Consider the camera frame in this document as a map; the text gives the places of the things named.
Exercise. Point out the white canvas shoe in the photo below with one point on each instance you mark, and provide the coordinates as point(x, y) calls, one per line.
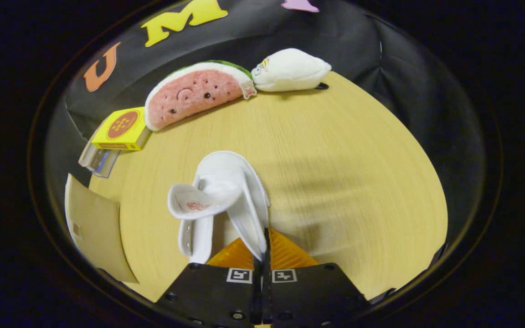
point(230, 187)

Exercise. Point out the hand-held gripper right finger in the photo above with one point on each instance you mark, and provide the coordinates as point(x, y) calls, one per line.
point(267, 250)

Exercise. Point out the yellow book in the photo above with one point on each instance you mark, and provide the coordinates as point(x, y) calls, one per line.
point(121, 130)

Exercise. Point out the white plush toy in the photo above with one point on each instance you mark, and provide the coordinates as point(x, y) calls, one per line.
point(290, 70)

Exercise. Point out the watermelon slice plush toy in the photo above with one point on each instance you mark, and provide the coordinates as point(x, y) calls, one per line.
point(194, 95)

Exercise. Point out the beige cardboard storage box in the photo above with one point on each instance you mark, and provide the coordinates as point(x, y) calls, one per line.
point(96, 232)

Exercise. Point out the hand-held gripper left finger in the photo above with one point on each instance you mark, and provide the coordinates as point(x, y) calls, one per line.
point(212, 291)

